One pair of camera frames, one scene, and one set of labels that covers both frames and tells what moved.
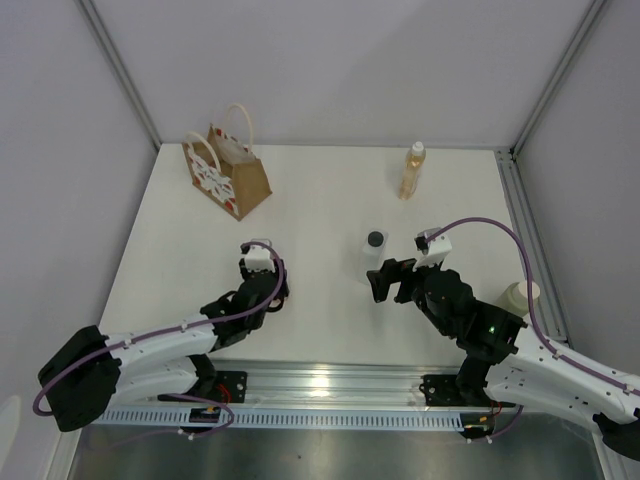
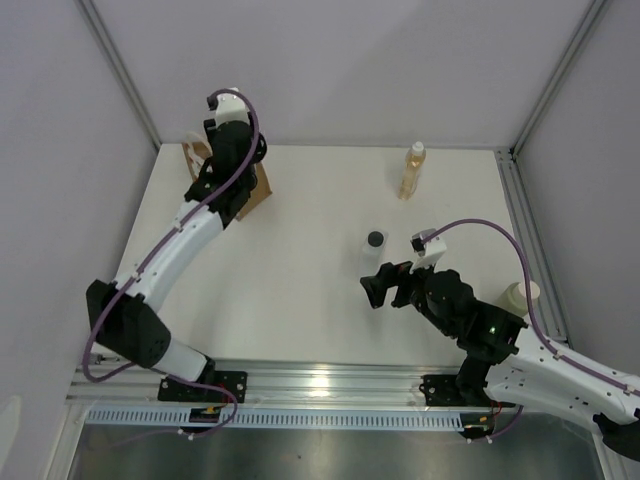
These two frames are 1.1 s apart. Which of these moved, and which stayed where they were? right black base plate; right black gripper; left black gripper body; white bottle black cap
Moved: left black gripper body
Stayed: right black gripper; right black base plate; white bottle black cap
